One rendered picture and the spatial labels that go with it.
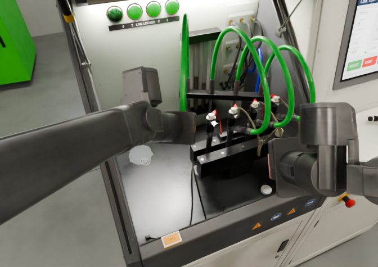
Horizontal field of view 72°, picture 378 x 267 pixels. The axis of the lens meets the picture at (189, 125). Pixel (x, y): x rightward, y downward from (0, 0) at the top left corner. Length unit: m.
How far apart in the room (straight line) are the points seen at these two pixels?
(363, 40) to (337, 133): 0.75
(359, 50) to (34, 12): 4.21
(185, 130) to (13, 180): 0.36
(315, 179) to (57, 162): 0.31
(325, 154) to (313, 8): 0.61
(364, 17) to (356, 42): 0.08
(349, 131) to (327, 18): 0.62
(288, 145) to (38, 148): 0.38
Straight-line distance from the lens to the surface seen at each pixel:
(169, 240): 0.76
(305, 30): 0.95
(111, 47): 0.91
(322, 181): 0.39
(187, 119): 0.52
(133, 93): 0.43
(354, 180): 0.37
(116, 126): 0.31
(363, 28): 1.10
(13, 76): 3.42
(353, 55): 1.10
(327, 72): 1.04
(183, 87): 0.55
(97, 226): 1.95
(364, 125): 1.21
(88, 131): 0.28
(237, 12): 1.03
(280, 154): 0.48
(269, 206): 0.86
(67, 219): 2.05
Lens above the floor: 1.66
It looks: 42 degrees down
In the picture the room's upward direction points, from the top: straight up
